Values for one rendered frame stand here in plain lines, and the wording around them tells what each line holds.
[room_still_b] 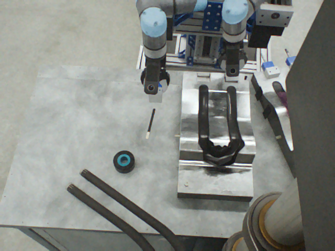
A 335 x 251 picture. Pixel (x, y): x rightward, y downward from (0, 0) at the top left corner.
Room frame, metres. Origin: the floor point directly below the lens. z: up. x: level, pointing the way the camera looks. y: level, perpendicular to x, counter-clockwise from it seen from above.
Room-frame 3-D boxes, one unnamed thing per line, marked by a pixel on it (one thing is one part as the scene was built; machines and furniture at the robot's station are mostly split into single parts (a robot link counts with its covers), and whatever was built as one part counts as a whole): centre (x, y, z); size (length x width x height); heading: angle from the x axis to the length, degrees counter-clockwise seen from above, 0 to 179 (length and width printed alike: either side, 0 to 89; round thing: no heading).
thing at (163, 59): (0.80, 0.03, 1.09); 0.09 x 0.08 x 0.12; 177
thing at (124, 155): (0.54, 0.15, 0.82); 0.08 x 0.08 x 0.04
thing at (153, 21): (0.79, 0.03, 1.25); 0.09 x 0.08 x 0.11; 11
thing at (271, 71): (0.96, -0.43, 0.86); 0.13 x 0.05 x 0.05; 14
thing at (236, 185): (0.65, -0.19, 0.87); 0.50 x 0.26 x 0.14; 177
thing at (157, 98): (0.81, 0.03, 0.93); 0.13 x 0.05 x 0.05; 176
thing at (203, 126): (0.67, -0.20, 0.92); 0.35 x 0.16 x 0.09; 177
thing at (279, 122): (0.71, -0.55, 0.86); 0.50 x 0.26 x 0.11; 14
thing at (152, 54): (0.79, 0.04, 1.17); 0.08 x 0.08 x 0.05
